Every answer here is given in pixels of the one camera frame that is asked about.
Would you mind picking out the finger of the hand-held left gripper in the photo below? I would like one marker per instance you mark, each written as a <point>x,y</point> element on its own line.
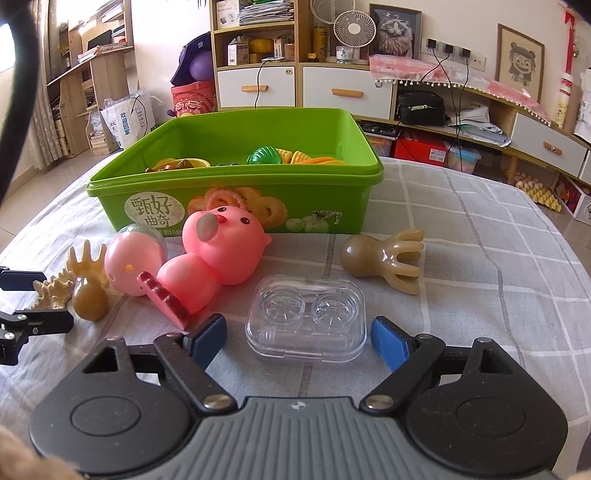
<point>23,280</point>
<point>46,322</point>

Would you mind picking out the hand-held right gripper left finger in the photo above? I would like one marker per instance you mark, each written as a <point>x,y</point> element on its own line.
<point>207,341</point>

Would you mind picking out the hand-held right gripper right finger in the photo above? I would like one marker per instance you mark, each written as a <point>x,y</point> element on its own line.
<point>388,344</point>

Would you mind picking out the beige starfish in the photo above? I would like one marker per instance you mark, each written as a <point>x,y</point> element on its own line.
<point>55,293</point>

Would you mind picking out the clear plastic lens case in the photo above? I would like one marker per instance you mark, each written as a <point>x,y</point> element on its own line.
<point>304,323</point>

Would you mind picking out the green plastic box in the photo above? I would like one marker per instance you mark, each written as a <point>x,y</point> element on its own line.
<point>323,194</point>

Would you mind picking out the yellow toy pot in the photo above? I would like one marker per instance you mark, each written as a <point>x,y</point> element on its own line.
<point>202,162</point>

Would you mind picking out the red brown toy figure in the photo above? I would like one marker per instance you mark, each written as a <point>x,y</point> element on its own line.
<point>178,165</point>

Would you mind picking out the orange toy bowl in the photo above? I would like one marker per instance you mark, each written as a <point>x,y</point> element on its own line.
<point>323,160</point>

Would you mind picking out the purple toy grapes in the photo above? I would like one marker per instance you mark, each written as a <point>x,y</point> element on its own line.
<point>264,155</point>

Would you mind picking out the yellow toy corn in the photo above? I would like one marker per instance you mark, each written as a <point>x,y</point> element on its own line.
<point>298,158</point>

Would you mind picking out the tan hand-shaped massager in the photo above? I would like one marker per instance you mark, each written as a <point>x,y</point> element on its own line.
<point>90,300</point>
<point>364,256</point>

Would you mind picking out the red ridged toy piece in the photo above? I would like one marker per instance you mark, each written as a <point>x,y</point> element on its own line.
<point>164,300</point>

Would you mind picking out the pink rubber pig toy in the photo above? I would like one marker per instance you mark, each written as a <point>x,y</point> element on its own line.
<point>217,249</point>

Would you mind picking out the pink clear capsule egg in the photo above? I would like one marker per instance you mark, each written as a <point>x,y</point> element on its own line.
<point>129,267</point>

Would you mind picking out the grey checkered tablecloth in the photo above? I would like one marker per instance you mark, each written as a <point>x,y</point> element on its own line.
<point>461,277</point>

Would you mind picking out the white paper bag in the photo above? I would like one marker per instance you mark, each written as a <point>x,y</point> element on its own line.
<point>127,122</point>

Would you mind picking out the clear box blue lid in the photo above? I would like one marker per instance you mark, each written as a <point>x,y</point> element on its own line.
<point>461,160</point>

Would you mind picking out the yellow egg tray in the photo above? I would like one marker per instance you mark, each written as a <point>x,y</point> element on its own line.
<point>540,194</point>

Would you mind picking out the wooden shelf desk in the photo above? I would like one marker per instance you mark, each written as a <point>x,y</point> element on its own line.
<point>101,69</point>

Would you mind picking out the red white box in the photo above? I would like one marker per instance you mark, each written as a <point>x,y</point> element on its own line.
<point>572,198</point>

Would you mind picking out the black bag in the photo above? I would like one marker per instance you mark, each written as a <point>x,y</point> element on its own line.
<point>421,110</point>

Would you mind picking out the pile of papers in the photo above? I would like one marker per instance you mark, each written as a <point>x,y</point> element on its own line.
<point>478,124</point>

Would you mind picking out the white cabinet drawer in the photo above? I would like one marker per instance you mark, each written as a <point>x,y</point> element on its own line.
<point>256,87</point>
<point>586,168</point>
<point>346,92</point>
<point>549,145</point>

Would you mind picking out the wooden cabinet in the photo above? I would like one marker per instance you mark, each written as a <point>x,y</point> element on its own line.
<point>298,87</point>

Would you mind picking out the pink checkered cloth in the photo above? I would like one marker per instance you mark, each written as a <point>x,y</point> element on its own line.
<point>406,69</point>

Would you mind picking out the purple plush toy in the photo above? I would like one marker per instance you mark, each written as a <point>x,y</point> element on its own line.
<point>196,60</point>

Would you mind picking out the framed cartoon picture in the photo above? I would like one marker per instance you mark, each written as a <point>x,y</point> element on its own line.
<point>519,62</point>

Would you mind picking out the framed cat picture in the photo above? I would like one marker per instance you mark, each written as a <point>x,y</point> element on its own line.
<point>396,30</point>

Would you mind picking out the white desk fan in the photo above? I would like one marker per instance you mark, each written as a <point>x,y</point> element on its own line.
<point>353,30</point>

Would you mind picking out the stack of documents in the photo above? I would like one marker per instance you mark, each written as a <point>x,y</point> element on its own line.
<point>268,13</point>

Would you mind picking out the white electric swatter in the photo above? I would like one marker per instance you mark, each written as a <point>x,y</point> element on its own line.
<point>330,9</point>

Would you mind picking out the wall power outlets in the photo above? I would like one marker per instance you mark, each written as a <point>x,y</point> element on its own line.
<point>455,50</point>

